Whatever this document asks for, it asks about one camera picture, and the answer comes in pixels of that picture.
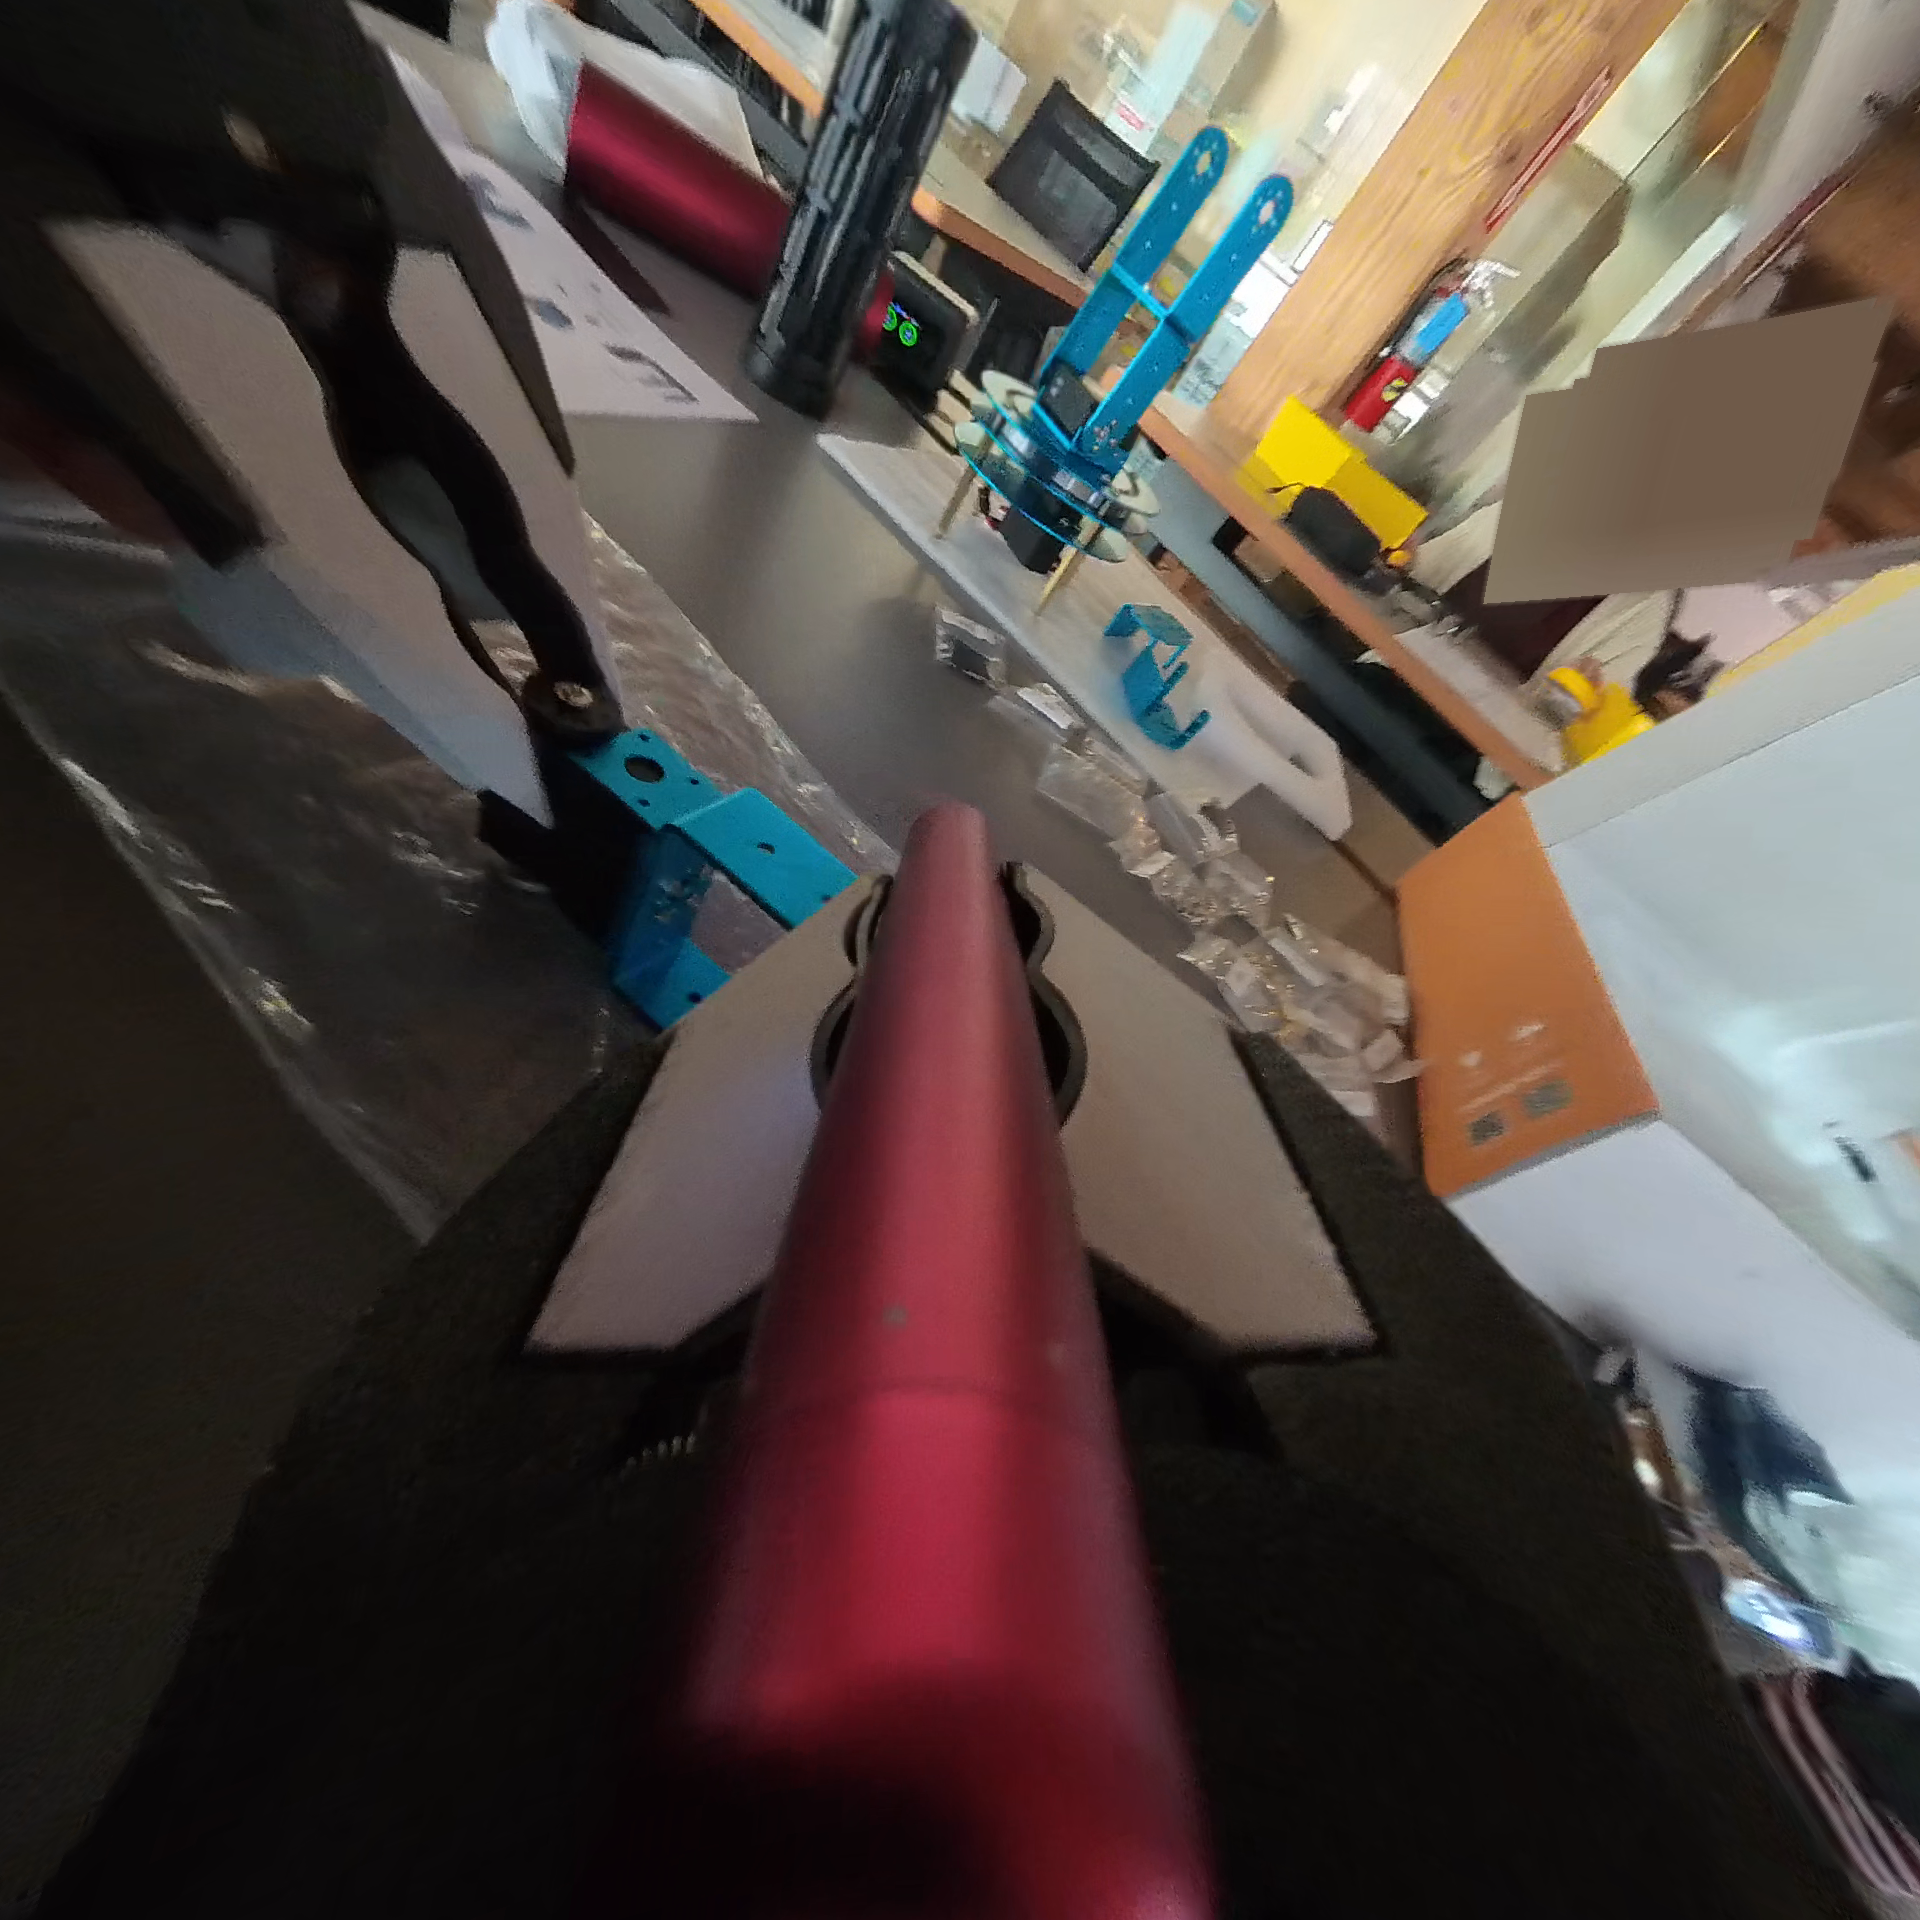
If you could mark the red metal cylinder case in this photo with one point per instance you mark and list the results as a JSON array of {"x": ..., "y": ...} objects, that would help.
[{"x": 676, "y": 164}]

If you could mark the black servo motor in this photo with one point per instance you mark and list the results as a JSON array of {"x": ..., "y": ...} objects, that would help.
[{"x": 580, "y": 709}]

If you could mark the bag of blue parts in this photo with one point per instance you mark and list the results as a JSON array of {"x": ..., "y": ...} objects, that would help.
[{"x": 1770, "y": 1469}]

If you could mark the orange and white cardboard box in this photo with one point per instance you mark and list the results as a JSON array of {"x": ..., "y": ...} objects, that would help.
[{"x": 1531, "y": 975}]

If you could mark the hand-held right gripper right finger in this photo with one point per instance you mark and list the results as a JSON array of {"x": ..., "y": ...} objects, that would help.
[{"x": 1202, "y": 1184}]

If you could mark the red electric screwdriver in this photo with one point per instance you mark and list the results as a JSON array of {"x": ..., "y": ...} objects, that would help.
[{"x": 902, "y": 1500}]

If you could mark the red fire extinguisher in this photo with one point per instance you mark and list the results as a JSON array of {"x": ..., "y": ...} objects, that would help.
[{"x": 1381, "y": 393}]

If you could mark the black device with green display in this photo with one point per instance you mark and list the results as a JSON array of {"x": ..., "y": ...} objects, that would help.
[{"x": 938, "y": 330}]

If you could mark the yellow box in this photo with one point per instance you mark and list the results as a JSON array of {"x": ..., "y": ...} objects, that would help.
[{"x": 1319, "y": 451}]

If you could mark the blue metal servo bracket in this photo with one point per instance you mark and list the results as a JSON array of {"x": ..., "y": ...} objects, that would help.
[{"x": 704, "y": 840}]

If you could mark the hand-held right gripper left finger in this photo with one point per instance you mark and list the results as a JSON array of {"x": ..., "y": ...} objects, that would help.
[{"x": 676, "y": 1201}]

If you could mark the table with orange edge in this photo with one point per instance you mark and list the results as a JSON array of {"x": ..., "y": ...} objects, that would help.
[{"x": 1477, "y": 675}]

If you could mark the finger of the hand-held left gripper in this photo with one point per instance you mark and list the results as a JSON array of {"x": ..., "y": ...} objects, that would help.
[
  {"x": 226, "y": 421},
  {"x": 525, "y": 495}
]

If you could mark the white crumpled tissue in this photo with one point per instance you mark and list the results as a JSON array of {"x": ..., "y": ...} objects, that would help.
[{"x": 533, "y": 60}]

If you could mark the white instruction booklet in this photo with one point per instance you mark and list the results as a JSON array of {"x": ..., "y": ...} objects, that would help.
[{"x": 630, "y": 360}]

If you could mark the black mesh chair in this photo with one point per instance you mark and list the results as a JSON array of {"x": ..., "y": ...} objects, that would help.
[{"x": 1074, "y": 181}]

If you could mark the black cylindrical bit holder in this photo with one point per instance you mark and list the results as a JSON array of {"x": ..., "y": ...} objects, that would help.
[{"x": 855, "y": 195}]

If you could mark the white foam sheet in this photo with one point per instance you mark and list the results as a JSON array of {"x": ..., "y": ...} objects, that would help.
[{"x": 931, "y": 511}]

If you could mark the black bag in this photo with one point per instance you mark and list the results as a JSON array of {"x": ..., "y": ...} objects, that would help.
[{"x": 1335, "y": 533}]

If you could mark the pile of small screw bags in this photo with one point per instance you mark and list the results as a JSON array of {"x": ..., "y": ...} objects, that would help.
[{"x": 1245, "y": 960}]

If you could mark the clear plastic bag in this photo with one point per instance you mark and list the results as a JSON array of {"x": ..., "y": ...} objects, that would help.
[{"x": 301, "y": 840}]

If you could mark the white foam piece with cutout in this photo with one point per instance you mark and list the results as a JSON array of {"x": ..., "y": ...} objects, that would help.
[{"x": 1291, "y": 779}]

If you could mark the small blue metal bracket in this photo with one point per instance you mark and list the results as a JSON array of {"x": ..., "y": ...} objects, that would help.
[{"x": 1156, "y": 690}]

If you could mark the grey desk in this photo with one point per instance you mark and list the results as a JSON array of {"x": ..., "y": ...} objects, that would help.
[{"x": 750, "y": 523}]

